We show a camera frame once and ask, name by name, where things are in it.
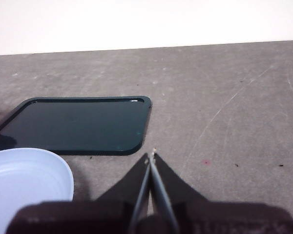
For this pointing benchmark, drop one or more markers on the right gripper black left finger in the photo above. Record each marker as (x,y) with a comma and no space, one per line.
(92,214)

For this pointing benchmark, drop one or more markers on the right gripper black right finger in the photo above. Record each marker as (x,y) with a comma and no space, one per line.
(210,217)

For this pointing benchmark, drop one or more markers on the blue round plate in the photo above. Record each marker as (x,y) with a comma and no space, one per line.
(27,180)

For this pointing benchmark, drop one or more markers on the black rectangular tray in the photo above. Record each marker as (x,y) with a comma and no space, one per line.
(75,126)

